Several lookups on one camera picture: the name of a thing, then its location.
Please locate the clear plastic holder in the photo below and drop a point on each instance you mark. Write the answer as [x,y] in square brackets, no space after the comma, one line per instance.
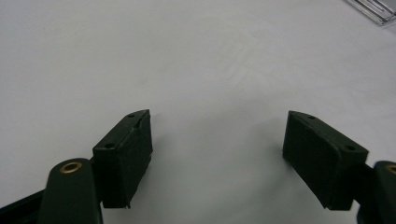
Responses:
[375,9]

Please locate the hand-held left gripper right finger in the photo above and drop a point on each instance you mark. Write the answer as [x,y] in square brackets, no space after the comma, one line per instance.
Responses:
[323,161]

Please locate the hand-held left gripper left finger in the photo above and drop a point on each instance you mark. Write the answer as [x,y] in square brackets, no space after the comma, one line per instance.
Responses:
[124,161]

